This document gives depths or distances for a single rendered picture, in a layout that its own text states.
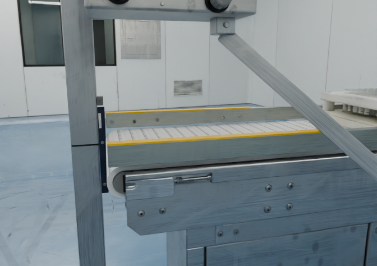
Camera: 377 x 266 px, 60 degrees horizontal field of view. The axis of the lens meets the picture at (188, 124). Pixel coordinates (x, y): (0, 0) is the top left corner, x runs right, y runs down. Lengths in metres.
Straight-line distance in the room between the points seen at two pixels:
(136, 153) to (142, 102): 5.28
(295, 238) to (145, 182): 0.34
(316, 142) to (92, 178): 0.48
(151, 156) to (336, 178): 0.32
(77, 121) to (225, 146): 0.37
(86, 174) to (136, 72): 4.95
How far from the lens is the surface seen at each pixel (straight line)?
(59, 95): 5.55
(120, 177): 0.49
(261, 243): 0.66
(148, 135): 0.67
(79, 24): 0.74
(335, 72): 4.96
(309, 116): 0.48
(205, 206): 0.52
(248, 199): 0.55
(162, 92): 5.83
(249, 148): 0.51
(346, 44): 4.86
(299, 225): 0.67
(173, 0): 0.43
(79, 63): 0.74
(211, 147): 0.49
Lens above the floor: 0.97
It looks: 11 degrees down
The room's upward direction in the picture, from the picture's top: straight up
